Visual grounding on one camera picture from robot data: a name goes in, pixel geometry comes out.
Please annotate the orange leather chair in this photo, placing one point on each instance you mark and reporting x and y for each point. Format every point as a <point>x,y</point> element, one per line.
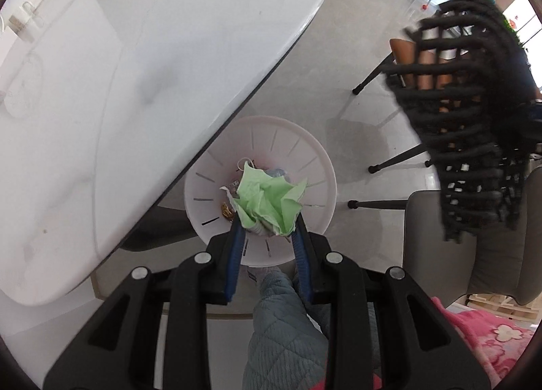
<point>402,52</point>

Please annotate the green paper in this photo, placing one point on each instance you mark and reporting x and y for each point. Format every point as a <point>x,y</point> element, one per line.
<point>264,200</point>

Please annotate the black foam net sleeve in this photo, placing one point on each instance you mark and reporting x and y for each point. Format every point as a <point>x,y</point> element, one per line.
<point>470,97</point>

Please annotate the white plastic trash bin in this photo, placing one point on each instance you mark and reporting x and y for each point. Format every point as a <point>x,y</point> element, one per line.
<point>271,144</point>

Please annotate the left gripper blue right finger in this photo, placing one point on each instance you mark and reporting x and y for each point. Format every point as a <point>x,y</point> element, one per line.
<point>301,242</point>

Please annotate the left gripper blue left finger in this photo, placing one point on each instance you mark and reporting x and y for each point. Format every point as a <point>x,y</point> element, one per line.
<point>235,250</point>

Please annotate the pink floral clothing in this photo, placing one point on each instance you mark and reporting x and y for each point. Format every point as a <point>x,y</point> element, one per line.
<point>495,342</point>

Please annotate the grey upholstered chair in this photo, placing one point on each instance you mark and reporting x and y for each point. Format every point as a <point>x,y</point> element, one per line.
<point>498,260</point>

